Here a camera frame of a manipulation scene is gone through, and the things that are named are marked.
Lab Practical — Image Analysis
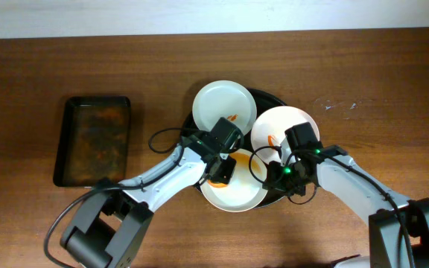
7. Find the green and orange sponge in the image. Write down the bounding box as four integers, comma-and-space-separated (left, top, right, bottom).
207, 179, 227, 188

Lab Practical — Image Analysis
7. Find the white plate front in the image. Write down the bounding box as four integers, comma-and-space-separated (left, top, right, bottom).
200, 149, 267, 212

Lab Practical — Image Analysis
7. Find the white plate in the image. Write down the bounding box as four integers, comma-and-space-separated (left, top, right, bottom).
250, 106, 320, 165
200, 149, 267, 212
192, 80, 257, 135

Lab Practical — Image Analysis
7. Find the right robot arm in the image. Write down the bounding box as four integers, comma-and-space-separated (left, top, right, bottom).
252, 122, 429, 267

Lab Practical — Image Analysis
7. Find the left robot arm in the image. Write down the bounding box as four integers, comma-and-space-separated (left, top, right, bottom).
60, 118, 244, 268

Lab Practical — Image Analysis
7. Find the rectangular black tray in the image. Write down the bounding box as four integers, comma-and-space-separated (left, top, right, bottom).
53, 96, 131, 188

